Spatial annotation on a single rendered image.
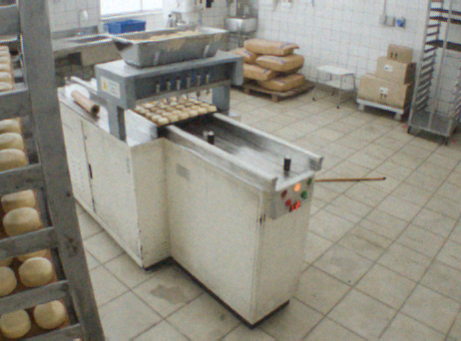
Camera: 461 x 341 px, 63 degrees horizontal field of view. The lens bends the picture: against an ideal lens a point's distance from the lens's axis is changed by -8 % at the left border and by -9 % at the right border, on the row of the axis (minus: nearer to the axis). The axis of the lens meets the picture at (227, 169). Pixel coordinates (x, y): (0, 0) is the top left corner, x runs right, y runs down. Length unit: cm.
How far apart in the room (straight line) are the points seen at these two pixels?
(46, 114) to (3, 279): 28
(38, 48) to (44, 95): 5
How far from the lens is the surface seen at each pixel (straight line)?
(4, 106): 48
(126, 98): 189
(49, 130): 45
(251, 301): 196
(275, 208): 164
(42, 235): 55
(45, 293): 61
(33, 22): 43
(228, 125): 211
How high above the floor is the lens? 163
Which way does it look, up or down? 27 degrees down
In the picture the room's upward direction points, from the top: 1 degrees clockwise
